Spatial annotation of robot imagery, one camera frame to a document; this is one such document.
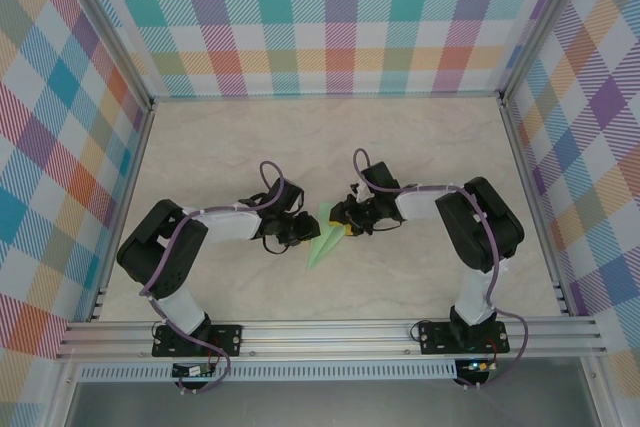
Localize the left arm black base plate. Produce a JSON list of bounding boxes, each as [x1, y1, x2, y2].
[[152, 324, 245, 358]]

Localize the aluminium side frame rail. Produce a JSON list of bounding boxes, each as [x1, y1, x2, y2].
[[499, 99, 576, 318], [87, 101, 156, 323]]

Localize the aluminium frame post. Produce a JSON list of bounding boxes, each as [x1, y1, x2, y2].
[[62, 0, 154, 111], [499, 0, 594, 108]]

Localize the slotted grey cable tray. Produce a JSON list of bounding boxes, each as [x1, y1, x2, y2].
[[78, 359, 459, 382]]

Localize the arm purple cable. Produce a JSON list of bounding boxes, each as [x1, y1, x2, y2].
[[141, 160, 286, 396], [352, 147, 532, 392]]

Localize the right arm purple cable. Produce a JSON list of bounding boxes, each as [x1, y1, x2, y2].
[[352, 147, 532, 392]]

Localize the gripper thin black cable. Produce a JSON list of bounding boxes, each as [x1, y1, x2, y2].
[[263, 236, 294, 256], [367, 216, 406, 233]]

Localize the wide aluminium mounting rail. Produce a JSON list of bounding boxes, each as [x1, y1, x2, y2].
[[55, 319, 609, 361]]

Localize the left gripper thin black cable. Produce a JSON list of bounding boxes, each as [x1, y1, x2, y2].
[[263, 236, 294, 256]]

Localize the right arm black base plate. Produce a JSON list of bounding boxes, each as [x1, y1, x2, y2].
[[418, 321, 510, 356]]

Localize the right gripper thin black cable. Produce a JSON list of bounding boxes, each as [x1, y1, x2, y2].
[[367, 216, 406, 233]]

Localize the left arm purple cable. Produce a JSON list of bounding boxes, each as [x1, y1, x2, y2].
[[141, 160, 286, 396]]

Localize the aluminium frame leg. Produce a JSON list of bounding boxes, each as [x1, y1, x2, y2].
[[579, 356, 614, 427], [47, 359, 81, 427]]

